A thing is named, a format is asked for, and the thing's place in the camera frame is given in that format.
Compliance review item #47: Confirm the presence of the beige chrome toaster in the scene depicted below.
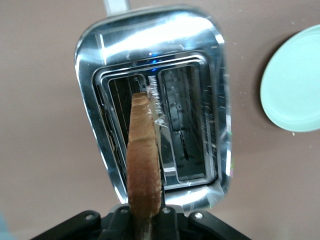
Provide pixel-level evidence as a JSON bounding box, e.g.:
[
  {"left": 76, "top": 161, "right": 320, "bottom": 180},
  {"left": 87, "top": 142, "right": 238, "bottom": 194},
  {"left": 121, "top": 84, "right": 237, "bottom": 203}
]
[{"left": 74, "top": 0, "right": 235, "bottom": 211}]

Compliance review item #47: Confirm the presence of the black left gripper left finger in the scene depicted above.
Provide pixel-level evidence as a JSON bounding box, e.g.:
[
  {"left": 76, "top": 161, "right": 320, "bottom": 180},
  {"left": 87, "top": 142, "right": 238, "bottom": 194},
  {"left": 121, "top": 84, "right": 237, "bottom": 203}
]
[{"left": 98, "top": 203, "right": 137, "bottom": 240}]

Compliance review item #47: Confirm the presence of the light green plate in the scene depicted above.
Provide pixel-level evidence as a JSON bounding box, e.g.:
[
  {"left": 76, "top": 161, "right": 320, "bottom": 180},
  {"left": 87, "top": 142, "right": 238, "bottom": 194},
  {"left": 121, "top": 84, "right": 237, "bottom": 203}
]
[{"left": 259, "top": 24, "right": 320, "bottom": 133}]

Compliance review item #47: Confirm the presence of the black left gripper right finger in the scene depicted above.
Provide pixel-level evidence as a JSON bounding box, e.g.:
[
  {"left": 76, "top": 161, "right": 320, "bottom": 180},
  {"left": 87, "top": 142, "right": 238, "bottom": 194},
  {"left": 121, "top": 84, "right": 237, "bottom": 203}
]
[{"left": 149, "top": 204, "right": 180, "bottom": 240}]

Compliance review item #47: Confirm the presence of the brown bread slice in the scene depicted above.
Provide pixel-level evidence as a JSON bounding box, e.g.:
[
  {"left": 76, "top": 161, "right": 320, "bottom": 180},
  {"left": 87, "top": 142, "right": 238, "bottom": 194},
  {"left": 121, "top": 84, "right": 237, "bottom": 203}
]
[{"left": 126, "top": 91, "right": 163, "bottom": 240}]

